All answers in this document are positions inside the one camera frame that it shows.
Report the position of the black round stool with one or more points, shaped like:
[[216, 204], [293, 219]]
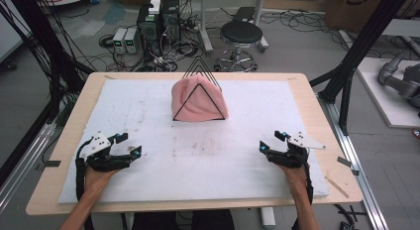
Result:
[[241, 33]]

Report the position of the person's right hand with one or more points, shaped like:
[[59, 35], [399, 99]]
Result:
[[295, 177]]

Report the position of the white platform board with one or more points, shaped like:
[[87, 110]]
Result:
[[379, 101]]

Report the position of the person's legs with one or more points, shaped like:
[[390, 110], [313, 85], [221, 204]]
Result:
[[185, 220]]

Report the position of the grey power supply unit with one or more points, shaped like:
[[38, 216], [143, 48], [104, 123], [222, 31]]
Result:
[[132, 41], [119, 40]]

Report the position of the aluminium rail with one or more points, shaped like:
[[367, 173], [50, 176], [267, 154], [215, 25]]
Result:
[[26, 157], [350, 150]]

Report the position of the wooden table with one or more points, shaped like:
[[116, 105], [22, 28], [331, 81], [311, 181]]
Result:
[[313, 124]]

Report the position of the pink knit hat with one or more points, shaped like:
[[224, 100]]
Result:
[[198, 101]]

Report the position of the person's left hand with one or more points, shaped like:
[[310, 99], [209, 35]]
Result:
[[99, 178]]

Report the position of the large cardboard box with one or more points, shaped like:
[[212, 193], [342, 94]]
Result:
[[356, 5]]

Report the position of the small white box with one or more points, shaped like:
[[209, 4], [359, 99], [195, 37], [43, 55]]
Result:
[[154, 7]]

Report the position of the black computer tower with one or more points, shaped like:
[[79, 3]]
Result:
[[171, 20], [148, 28]]

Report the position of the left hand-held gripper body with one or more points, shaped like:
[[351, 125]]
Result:
[[109, 162]]

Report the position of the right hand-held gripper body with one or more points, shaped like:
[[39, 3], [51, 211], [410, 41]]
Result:
[[290, 157]]

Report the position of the black frame strut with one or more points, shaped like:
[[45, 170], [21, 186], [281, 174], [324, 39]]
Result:
[[363, 41], [43, 41]]

